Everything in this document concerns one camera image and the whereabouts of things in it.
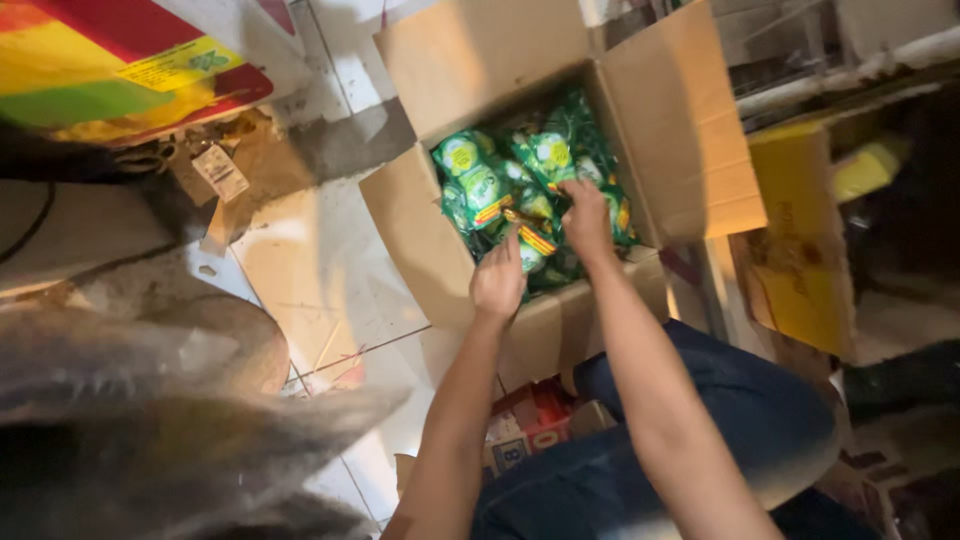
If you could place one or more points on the person's right hand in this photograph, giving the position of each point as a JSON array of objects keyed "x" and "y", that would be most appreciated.
[{"x": 586, "y": 225}]

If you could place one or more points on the person's left hand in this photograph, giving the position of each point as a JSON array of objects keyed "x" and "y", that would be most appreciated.
[{"x": 496, "y": 285}]

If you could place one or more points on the person's left fingers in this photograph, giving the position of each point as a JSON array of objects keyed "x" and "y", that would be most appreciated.
[{"x": 513, "y": 246}]

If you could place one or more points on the person's right fingers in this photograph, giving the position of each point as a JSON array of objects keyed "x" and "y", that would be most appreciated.
[{"x": 574, "y": 192}]

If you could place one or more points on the green snack packet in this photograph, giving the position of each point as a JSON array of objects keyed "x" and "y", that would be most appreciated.
[
  {"x": 553, "y": 156},
  {"x": 536, "y": 241}
]

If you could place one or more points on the pile of green packets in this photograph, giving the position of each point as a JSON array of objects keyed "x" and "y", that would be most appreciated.
[{"x": 480, "y": 187}]

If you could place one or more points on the open brown cardboard box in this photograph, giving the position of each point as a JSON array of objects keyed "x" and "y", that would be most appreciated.
[{"x": 675, "y": 135}]

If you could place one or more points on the red and white small carton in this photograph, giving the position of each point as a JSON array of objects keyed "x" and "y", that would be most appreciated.
[{"x": 529, "y": 427}]

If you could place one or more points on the yellow cardboard carton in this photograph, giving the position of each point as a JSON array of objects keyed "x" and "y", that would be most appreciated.
[{"x": 799, "y": 247}]

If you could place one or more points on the white pipe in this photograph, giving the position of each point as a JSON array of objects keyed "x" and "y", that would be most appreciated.
[{"x": 825, "y": 79}]

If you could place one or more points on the person's legs in blue jeans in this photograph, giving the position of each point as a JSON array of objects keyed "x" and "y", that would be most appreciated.
[{"x": 735, "y": 420}]

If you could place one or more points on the yellow packet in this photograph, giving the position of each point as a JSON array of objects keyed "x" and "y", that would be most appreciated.
[{"x": 866, "y": 171}]

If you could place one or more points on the small paper tag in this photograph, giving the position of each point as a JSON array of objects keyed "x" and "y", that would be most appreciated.
[{"x": 220, "y": 172}]

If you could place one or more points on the clear plastic bag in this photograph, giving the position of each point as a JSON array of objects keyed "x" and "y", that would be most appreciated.
[{"x": 150, "y": 442}]

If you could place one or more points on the red yellow green carton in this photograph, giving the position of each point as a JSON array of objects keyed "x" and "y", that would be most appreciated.
[{"x": 90, "y": 67}]

